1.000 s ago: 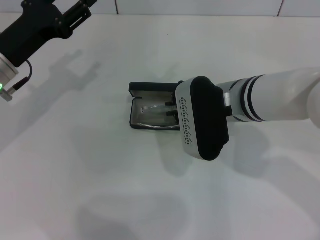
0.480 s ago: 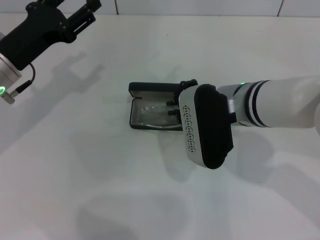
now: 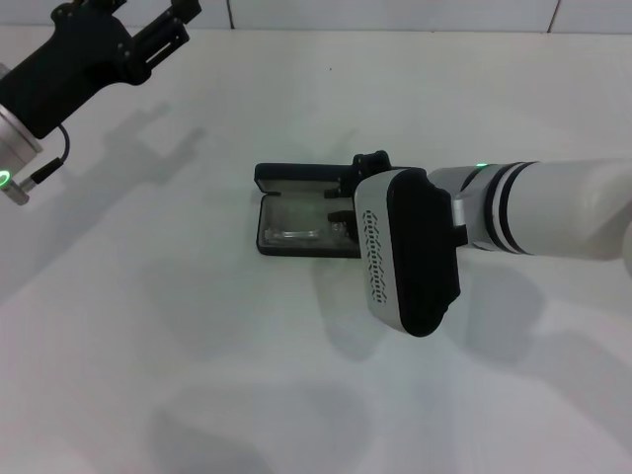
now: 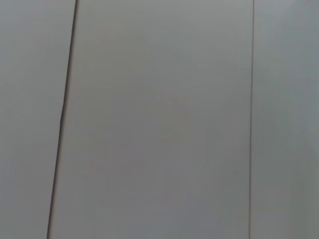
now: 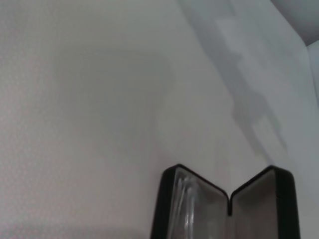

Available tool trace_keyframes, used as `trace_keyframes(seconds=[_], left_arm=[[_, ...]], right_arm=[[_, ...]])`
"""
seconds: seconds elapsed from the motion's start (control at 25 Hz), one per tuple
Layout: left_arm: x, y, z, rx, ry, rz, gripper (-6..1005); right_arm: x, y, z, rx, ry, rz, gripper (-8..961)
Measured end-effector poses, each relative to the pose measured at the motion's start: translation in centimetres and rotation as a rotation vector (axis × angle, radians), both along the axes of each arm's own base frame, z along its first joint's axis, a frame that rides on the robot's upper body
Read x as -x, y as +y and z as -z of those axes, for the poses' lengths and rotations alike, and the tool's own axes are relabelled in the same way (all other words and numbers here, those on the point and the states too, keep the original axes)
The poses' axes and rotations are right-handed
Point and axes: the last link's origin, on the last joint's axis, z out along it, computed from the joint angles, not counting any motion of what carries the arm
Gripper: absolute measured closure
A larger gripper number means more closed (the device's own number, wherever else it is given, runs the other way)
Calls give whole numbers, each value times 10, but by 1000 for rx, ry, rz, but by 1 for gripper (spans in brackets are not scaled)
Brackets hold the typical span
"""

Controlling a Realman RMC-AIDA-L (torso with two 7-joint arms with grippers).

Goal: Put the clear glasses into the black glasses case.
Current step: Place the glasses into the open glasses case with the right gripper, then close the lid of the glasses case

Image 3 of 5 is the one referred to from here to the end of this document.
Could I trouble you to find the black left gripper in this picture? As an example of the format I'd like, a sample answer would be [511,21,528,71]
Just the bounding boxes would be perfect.
[0,0,202,140]

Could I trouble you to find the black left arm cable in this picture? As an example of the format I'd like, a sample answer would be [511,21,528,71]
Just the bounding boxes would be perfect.
[9,122,73,204]

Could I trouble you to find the clear transparent glasses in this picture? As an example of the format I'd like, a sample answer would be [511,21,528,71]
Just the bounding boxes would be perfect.
[264,197,355,248]

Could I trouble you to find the black glasses case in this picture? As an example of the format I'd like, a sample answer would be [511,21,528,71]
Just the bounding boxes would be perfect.
[254,161,364,261]

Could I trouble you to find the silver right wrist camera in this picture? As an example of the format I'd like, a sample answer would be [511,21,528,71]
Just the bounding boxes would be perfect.
[354,166,463,340]

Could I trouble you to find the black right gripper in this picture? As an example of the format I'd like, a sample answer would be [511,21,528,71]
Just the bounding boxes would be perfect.
[323,147,393,243]

